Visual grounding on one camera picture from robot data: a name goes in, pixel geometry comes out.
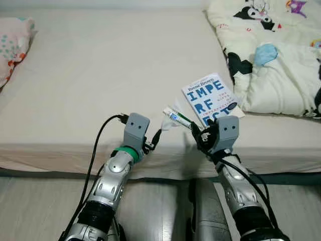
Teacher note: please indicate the white book with blue letters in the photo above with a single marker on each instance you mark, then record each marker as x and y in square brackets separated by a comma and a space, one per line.
[210, 98]

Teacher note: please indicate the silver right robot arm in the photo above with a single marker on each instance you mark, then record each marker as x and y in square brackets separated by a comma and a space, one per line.
[235, 186]

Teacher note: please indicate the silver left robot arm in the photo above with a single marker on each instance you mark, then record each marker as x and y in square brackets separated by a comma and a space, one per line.
[113, 175]

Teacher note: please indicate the mattress with cream sheet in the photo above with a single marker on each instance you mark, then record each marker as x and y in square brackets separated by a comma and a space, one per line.
[100, 85]

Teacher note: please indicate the cream cartoon print blanket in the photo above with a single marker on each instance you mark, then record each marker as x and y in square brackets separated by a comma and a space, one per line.
[281, 85]

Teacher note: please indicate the light blue face mask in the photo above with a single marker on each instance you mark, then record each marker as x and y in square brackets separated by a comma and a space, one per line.
[265, 55]

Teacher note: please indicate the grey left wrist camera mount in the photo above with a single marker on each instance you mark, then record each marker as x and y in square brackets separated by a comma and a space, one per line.
[135, 129]

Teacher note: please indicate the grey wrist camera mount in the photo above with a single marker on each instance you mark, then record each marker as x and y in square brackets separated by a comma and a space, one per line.
[135, 129]
[228, 133]

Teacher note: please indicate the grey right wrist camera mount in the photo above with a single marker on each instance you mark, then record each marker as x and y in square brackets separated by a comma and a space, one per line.
[228, 133]

